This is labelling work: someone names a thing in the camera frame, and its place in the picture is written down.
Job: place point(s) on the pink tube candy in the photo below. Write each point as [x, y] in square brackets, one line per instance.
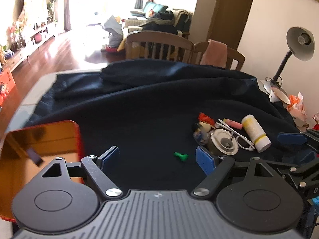
[233, 124]

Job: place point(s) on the white bowl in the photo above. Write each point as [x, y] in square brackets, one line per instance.
[277, 95]

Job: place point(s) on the pile of dark clothes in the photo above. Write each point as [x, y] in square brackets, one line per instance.
[180, 19]

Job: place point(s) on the pink towel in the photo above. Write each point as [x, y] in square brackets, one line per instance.
[216, 54]

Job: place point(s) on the blue finger of the right gripper seen outside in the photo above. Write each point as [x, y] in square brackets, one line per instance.
[291, 138]

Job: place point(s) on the orange gift box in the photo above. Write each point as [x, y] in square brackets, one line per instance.
[7, 84]

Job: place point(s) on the white yellow bottle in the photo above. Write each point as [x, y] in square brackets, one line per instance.
[256, 134]

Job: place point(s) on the tissue pack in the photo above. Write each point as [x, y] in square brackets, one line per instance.
[296, 107]

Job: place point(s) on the orange metal tin box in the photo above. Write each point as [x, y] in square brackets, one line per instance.
[25, 152]

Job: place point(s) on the wooden chair right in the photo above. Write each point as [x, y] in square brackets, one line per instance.
[233, 55]

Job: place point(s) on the dark navy cloth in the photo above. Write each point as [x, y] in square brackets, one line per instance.
[147, 109]

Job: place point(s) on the white frame sunglasses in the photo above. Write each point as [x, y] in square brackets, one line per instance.
[242, 141]

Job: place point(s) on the low tv console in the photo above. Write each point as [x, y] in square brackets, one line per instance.
[33, 43]

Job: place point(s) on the small patterned tape roll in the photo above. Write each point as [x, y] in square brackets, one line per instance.
[201, 136]

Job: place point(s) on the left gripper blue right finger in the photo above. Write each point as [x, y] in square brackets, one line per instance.
[207, 162]

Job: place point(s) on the purple rectangular block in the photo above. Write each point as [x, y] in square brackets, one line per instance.
[35, 157]

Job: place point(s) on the green push pin toy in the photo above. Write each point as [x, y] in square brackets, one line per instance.
[182, 157]

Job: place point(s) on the wooden chair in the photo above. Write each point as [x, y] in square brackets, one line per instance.
[158, 45]
[233, 55]

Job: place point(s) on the wooden chair left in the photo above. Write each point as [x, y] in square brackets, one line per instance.
[158, 45]

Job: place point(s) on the teal sofa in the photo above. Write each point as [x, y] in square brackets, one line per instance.
[150, 6]

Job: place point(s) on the red snack packet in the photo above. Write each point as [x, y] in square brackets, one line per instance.
[206, 119]

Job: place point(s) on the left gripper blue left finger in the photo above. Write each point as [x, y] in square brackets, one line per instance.
[108, 160]

